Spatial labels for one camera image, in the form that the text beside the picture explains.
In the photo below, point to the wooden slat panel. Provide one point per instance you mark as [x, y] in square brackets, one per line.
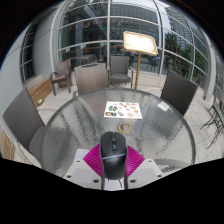
[6, 145]

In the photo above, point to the black metal chairs group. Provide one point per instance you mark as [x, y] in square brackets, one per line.
[215, 120]

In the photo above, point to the colourful picture menu card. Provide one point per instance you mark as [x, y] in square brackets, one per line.
[123, 110]

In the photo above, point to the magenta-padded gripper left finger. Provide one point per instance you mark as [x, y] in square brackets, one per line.
[92, 160]

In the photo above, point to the gold framed sign stand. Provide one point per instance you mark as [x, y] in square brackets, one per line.
[140, 42]

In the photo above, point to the small white card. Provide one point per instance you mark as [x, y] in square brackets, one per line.
[163, 106]

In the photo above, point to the white printed mouse pad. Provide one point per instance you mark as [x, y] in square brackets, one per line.
[81, 153]

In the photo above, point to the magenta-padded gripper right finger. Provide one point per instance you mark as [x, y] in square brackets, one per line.
[135, 161]

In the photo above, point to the black computer mouse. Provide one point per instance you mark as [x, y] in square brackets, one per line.
[114, 155]

